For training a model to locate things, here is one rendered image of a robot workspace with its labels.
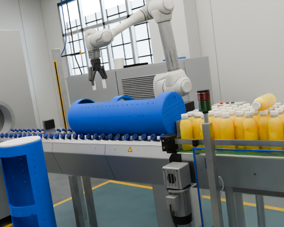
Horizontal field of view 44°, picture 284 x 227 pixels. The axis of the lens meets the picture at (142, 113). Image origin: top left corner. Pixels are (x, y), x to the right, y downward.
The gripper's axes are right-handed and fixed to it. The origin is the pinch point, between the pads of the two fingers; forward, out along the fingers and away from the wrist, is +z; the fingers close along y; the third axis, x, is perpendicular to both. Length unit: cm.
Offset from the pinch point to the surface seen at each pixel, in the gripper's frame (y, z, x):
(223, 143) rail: 20, 35, 103
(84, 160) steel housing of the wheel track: 11, 53, -16
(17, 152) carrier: 63, 33, -19
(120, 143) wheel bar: 10.7, 39.4, 22.5
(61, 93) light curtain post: -31, 4, -82
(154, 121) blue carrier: 13, 24, 55
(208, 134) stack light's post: 37, 27, 105
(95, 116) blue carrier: 13.1, 20.3, 4.6
